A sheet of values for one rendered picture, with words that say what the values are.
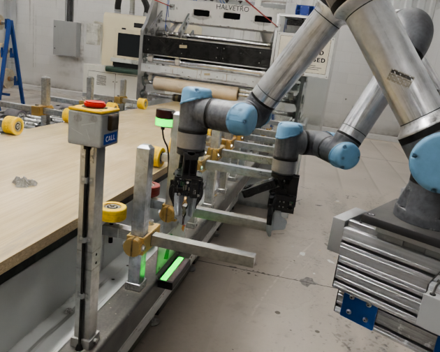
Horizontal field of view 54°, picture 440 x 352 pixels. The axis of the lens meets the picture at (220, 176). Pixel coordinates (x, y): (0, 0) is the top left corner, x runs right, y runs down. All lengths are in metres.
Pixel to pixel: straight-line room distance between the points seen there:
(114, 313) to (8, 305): 0.24
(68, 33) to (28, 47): 1.30
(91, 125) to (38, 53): 11.28
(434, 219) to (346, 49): 9.21
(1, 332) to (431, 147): 0.99
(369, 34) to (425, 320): 0.56
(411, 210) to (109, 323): 0.74
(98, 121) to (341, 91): 9.45
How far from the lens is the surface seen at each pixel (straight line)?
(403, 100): 0.88
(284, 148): 1.28
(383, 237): 1.08
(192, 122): 1.05
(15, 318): 1.18
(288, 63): 1.07
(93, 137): 0.83
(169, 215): 1.37
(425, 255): 1.05
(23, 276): 1.15
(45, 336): 1.23
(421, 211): 1.02
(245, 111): 0.99
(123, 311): 1.16
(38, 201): 1.29
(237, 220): 1.38
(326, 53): 3.77
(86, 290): 0.97
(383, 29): 0.90
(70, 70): 11.66
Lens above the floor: 1.34
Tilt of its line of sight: 15 degrees down
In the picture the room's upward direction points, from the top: 7 degrees clockwise
